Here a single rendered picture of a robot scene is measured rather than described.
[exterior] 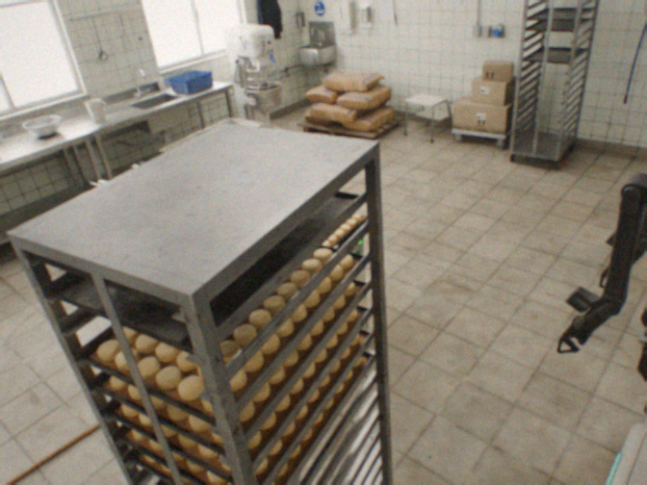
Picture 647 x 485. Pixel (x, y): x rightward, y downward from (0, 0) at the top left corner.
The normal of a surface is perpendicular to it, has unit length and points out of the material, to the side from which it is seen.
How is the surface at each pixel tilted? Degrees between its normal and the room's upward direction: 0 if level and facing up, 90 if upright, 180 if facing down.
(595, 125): 90
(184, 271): 0
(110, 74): 90
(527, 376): 0
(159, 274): 0
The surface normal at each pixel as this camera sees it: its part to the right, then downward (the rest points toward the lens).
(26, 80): 0.76, 0.27
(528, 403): -0.09, -0.85
